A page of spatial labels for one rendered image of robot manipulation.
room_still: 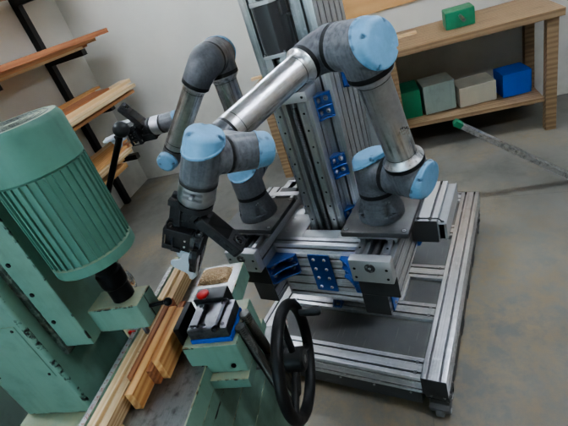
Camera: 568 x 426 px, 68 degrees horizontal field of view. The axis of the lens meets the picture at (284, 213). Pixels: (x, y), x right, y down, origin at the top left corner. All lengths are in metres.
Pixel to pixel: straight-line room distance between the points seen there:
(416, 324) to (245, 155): 1.27
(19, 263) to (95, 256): 0.18
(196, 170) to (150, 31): 3.72
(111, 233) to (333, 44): 0.64
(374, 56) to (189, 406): 0.84
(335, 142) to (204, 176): 0.81
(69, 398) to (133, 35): 3.73
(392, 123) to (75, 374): 1.00
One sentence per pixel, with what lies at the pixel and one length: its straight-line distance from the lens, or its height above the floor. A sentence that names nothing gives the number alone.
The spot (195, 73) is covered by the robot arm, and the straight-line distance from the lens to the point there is 1.45.
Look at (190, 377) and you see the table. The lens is 1.03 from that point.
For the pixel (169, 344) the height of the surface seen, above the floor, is 0.95.
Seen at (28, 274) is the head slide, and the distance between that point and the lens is 1.03.
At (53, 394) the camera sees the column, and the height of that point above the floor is 0.88.
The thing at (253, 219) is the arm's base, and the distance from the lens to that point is 1.59.
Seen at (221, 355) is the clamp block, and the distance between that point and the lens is 0.99.
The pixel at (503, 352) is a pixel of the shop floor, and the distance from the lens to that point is 2.06.
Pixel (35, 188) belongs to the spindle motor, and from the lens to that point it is 0.86.
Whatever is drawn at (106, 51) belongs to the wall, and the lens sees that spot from 4.73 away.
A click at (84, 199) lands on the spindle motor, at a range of 0.88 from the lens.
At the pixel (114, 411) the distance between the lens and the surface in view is 1.02.
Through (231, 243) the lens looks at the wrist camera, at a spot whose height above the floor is 1.16.
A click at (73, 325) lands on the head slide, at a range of 1.09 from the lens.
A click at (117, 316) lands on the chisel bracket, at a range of 1.06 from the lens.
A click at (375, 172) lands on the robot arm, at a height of 1.01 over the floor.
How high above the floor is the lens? 1.60
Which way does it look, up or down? 29 degrees down
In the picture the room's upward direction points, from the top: 19 degrees counter-clockwise
